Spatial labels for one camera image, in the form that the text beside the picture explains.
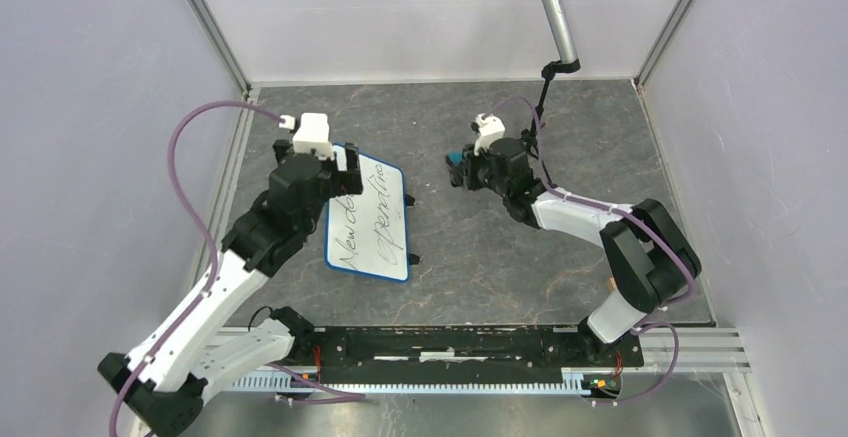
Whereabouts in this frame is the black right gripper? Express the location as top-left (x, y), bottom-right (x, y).
top-left (451, 139), bottom-right (509, 199)

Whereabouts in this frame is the blue whiteboard eraser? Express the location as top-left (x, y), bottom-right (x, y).
top-left (446, 152), bottom-right (464, 167)

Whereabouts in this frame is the blue framed whiteboard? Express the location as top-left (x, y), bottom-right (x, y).
top-left (324, 153), bottom-right (412, 282)

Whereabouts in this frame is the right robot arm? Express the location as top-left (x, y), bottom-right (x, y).
top-left (446, 138), bottom-right (702, 365)

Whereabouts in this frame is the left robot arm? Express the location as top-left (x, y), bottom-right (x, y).
top-left (98, 140), bottom-right (363, 436)

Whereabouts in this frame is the black tripod stand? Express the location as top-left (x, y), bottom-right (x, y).
top-left (520, 59), bottom-right (581, 158)

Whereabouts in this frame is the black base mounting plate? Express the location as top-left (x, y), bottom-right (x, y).
top-left (282, 325), bottom-right (644, 384)

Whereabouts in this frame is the silver pole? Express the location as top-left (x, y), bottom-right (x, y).
top-left (541, 0), bottom-right (580, 72)

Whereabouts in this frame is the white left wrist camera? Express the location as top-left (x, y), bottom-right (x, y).
top-left (278, 113), bottom-right (335, 161)

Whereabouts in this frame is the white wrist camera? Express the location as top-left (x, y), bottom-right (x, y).
top-left (472, 113), bottom-right (506, 156)
top-left (278, 113), bottom-right (335, 161)

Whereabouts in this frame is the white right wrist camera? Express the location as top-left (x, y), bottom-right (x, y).
top-left (472, 113), bottom-right (506, 156)

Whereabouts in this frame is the slotted cable duct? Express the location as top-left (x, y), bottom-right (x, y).
top-left (226, 370), bottom-right (590, 396)

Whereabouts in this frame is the aluminium frame rail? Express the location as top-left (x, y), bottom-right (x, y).
top-left (198, 326), bottom-right (751, 374)

